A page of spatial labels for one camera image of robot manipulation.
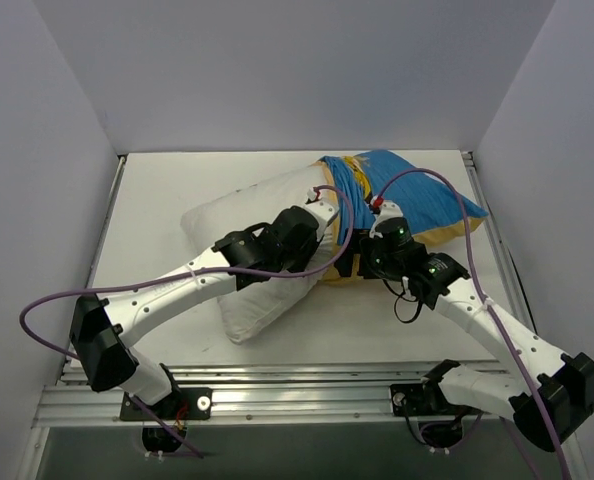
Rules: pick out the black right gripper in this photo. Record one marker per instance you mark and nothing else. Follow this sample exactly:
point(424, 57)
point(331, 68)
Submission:
point(344, 262)

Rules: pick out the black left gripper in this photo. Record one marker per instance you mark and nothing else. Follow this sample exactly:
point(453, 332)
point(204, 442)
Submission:
point(309, 251)

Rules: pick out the white pillow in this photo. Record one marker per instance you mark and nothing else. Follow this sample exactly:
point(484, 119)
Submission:
point(246, 314)

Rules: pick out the blue Pikachu pillowcase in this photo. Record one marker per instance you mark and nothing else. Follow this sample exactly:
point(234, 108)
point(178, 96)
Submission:
point(434, 215)

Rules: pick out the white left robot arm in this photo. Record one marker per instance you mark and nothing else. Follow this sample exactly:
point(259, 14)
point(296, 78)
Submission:
point(106, 328)

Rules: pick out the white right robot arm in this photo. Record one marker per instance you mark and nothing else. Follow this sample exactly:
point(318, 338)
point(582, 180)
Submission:
point(546, 392)

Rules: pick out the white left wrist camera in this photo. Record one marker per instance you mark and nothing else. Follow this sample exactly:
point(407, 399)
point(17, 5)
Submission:
point(321, 209)

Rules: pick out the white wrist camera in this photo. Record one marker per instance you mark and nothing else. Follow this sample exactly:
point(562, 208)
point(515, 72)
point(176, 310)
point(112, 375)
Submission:
point(383, 211)
point(321, 209)

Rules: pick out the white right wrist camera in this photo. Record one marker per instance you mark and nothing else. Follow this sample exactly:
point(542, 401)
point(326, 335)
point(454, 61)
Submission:
point(383, 211)

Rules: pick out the aluminium front rail frame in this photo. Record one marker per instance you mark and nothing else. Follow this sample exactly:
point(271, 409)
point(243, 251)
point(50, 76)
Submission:
point(249, 395)

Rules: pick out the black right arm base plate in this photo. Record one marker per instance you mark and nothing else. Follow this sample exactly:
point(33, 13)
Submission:
point(410, 399)

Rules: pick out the aluminium right side rail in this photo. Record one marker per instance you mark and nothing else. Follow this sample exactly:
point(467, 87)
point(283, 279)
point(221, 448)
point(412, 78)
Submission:
point(504, 261)

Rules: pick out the aluminium rail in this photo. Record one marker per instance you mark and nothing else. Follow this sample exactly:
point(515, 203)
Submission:
point(100, 233)
point(504, 261)

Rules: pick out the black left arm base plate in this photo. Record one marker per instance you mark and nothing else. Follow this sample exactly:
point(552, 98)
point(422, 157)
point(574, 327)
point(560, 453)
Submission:
point(189, 403)

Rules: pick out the aluminium left side rail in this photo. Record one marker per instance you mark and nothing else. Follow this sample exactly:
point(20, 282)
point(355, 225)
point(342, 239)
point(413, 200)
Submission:
point(100, 233)

